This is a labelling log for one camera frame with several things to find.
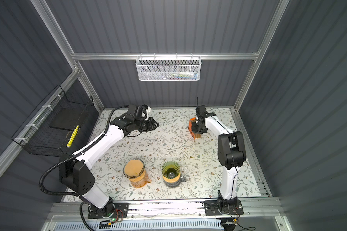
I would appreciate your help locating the grey glass dripper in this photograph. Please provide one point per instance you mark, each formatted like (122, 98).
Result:
(124, 173)

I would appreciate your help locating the black flat box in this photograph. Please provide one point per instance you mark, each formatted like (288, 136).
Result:
(68, 118)

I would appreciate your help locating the white wire mesh basket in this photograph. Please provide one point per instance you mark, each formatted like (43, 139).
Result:
(151, 68)

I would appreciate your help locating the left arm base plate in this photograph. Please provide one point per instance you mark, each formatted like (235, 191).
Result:
(111, 210)

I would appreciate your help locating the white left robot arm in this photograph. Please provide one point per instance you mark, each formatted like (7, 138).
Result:
(76, 173)

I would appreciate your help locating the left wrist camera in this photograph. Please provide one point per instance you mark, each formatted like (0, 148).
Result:
(146, 110)

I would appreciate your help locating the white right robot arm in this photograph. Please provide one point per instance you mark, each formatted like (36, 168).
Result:
(231, 154)

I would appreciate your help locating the black wire basket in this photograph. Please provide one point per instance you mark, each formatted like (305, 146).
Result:
(37, 138)

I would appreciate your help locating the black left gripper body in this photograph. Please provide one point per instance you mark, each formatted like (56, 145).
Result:
(144, 125)

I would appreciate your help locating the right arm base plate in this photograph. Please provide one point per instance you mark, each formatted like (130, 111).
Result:
(223, 208)

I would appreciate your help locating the orange glass carafe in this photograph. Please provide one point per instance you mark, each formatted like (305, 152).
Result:
(141, 180)

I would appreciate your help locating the yellow green striped stick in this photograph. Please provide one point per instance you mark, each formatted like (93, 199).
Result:
(73, 136)

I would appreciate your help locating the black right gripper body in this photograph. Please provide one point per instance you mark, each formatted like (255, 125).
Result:
(196, 128)

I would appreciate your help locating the green glass dripper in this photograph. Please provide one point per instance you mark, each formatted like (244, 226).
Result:
(171, 170)

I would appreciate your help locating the markers in white basket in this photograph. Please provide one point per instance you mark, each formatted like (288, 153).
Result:
(186, 75)

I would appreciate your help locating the orange coffee filter holder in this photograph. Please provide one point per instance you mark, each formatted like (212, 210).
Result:
(192, 122)

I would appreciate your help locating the grey glass carafe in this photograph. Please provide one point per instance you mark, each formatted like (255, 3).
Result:
(175, 181)

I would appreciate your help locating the floral table mat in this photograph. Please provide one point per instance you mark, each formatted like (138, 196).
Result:
(171, 141)

